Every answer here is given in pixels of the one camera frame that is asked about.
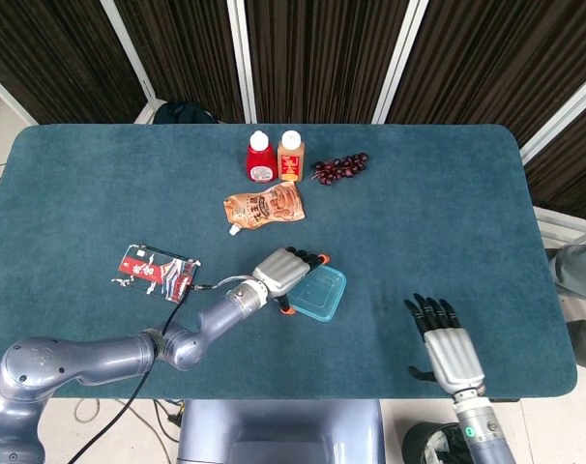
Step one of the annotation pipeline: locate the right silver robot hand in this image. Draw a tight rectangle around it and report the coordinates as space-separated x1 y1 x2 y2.
402 292 487 395

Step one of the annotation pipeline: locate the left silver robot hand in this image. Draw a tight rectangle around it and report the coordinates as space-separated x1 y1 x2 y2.
251 246 331 318

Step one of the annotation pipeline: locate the blue container lid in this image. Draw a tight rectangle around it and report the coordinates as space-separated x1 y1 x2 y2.
288 264 348 324

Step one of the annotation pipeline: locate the orange spouted sauce pouch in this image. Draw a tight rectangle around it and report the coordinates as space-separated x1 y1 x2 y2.
222 182 306 237

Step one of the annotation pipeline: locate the black waste bin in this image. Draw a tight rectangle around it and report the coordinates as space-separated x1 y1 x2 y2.
401 421 476 464

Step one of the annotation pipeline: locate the orange juice bottle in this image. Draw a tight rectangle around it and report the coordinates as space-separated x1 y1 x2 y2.
276 130 306 184

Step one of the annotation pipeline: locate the red ketchup bottle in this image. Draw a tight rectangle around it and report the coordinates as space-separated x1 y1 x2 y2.
247 130 278 185

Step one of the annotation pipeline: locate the dark red grape bunch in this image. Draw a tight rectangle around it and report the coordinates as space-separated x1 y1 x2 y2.
312 152 370 187

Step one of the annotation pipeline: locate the teal table cloth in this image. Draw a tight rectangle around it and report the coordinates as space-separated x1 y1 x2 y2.
0 123 579 401

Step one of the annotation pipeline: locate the dark printed snack packet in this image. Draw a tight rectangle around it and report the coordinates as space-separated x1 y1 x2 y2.
110 244 201 305

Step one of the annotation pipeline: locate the grey robot torso base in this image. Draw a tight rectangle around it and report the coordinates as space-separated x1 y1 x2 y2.
176 398 387 464

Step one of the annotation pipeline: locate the black bag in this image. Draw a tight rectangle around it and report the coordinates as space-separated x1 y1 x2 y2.
153 101 218 125

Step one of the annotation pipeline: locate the brown white-framed partition screen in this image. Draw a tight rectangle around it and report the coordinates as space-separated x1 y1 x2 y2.
0 0 586 210

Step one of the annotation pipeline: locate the left hand cable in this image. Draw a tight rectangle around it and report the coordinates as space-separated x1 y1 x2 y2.
68 274 255 464

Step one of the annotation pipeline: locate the aluminium frame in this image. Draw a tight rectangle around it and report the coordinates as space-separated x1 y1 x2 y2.
534 206 586 246

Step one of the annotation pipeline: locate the black floor cable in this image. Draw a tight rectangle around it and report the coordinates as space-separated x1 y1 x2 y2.
151 398 184 431

